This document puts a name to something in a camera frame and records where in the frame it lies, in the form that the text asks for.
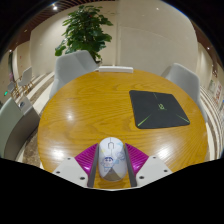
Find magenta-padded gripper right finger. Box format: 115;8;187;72
123;142;173;188

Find grey armchair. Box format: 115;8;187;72
0;96;41;161

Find wall poster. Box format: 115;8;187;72
208;79;224;105

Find white cartoon-print computer mouse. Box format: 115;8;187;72
97;136;127;183

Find white chair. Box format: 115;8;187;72
16;65;34;94

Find green potted plant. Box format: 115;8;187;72
54;4;114;64

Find grey shell chair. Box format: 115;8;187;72
160;62;209;124
49;50;100;100

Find white power strip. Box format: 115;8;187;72
98;65;134;74

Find black mouse pad green lines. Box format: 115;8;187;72
128;89;191;130

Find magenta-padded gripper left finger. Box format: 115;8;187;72
52;143;100;189

